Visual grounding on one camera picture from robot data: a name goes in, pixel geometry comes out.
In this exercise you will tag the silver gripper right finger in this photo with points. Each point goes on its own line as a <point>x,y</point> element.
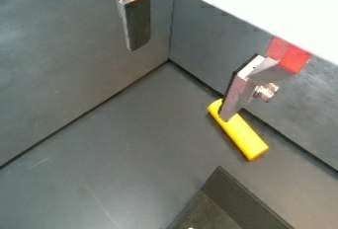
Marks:
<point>254,78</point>

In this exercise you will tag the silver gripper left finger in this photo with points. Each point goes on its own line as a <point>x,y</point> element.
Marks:
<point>135,13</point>

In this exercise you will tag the yellow oval peg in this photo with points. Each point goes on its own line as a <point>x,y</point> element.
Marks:
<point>241,132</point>

